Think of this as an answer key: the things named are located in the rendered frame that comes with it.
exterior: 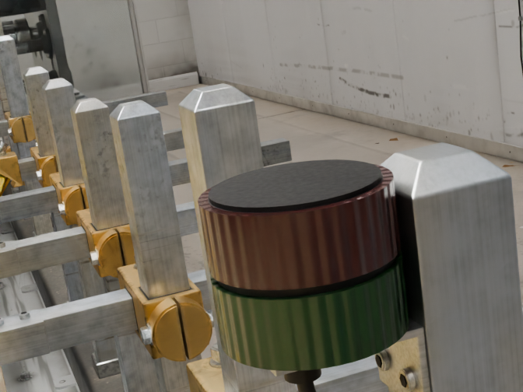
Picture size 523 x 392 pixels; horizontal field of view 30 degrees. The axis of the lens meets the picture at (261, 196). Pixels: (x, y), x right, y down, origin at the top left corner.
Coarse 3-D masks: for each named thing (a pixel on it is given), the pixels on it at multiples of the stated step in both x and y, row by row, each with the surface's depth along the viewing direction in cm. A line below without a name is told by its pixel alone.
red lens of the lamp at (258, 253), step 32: (384, 192) 28; (224, 224) 28; (256, 224) 27; (288, 224) 27; (320, 224) 27; (352, 224) 27; (384, 224) 28; (224, 256) 28; (256, 256) 28; (288, 256) 27; (320, 256) 27; (352, 256) 28; (384, 256) 28; (256, 288) 28; (288, 288) 27
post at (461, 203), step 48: (432, 192) 29; (480, 192) 30; (432, 240) 30; (480, 240) 30; (432, 288) 30; (480, 288) 31; (432, 336) 30; (480, 336) 31; (432, 384) 31; (480, 384) 31
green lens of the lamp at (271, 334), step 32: (224, 288) 29; (352, 288) 28; (384, 288) 28; (224, 320) 29; (256, 320) 28; (288, 320) 28; (320, 320) 28; (352, 320) 28; (384, 320) 29; (256, 352) 29; (288, 352) 28; (320, 352) 28; (352, 352) 28
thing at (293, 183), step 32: (320, 160) 32; (352, 160) 31; (224, 192) 30; (256, 192) 29; (288, 192) 29; (320, 192) 28; (352, 192) 28; (320, 288) 28; (384, 352) 33; (416, 352) 30; (416, 384) 31
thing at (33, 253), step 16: (192, 208) 111; (192, 224) 111; (16, 240) 108; (32, 240) 107; (48, 240) 106; (64, 240) 107; (80, 240) 107; (0, 256) 104; (16, 256) 105; (32, 256) 106; (48, 256) 106; (64, 256) 107; (80, 256) 108; (0, 272) 105; (16, 272) 105
